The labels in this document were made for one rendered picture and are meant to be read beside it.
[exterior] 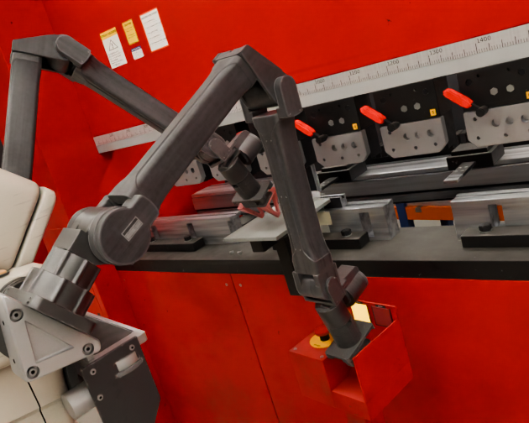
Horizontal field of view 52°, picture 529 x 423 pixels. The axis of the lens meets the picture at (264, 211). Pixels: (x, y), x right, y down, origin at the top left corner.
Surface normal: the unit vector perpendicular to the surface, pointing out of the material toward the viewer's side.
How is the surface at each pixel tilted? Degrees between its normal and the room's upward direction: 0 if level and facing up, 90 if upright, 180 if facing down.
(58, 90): 90
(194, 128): 89
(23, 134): 79
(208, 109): 89
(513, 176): 90
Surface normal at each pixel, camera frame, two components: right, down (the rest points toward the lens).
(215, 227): -0.59, 0.37
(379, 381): 0.65, 0.01
